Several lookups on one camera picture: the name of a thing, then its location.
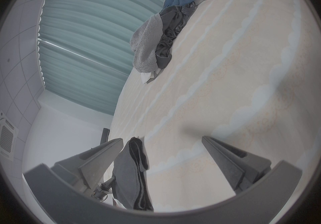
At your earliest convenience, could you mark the blue-green curtain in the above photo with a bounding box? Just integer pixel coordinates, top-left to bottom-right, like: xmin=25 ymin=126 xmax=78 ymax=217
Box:
xmin=37 ymin=41 xmax=131 ymax=117
xmin=38 ymin=0 xmax=174 ymax=74

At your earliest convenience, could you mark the white ceiling air conditioner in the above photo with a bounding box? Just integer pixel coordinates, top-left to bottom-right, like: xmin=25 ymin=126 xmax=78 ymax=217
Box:
xmin=0 ymin=111 xmax=20 ymax=161

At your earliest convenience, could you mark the pile of clothes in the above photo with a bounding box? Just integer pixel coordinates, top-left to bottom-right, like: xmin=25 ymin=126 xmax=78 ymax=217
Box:
xmin=130 ymin=0 xmax=240 ymax=84

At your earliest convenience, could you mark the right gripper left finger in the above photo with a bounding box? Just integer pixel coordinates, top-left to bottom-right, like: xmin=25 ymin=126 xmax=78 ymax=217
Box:
xmin=51 ymin=138 xmax=124 ymax=191

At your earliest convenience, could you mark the bed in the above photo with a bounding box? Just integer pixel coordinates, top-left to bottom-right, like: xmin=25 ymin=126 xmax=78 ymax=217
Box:
xmin=110 ymin=0 xmax=317 ymax=213

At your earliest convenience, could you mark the black T-shirt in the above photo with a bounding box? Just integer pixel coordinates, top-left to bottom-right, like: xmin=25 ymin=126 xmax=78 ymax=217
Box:
xmin=112 ymin=137 xmax=154 ymax=211

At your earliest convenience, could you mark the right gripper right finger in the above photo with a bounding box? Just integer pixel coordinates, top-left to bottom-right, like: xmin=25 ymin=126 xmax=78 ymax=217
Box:
xmin=202 ymin=136 xmax=272 ymax=192

